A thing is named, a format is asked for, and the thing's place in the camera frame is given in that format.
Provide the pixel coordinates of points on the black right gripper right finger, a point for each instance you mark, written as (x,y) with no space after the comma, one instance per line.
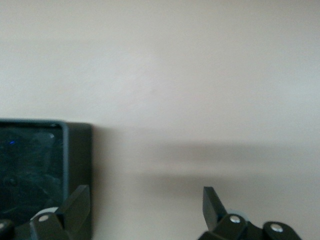
(215,220)

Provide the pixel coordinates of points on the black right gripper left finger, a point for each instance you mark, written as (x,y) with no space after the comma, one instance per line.
(75,212)

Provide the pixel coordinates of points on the black plastic box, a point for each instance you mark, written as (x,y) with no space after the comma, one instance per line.
(75,155)

